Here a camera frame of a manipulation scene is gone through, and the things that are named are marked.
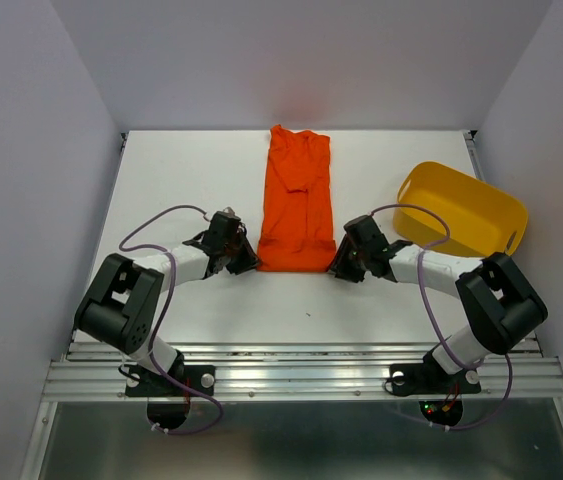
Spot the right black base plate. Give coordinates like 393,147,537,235
383,362,481,397

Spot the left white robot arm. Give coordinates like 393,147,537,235
74,209,259,394

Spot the purple cable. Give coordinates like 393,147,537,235
368,203,514,434
118,203,225,435

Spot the aluminium rail frame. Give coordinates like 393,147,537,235
20,130,563,479

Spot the yellow plastic basket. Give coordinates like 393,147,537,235
393,162,529,257

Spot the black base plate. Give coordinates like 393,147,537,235
124,365,215,398
383,362,481,397

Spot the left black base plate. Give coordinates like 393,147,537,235
124,365,215,398

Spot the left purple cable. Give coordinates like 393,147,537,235
118,203,225,435

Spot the orange t shirt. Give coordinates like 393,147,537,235
257,125,336,273

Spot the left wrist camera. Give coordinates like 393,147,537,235
222,207,238,218

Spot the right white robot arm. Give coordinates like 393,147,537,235
329,215,548,397

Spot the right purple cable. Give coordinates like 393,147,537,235
368,203,514,434

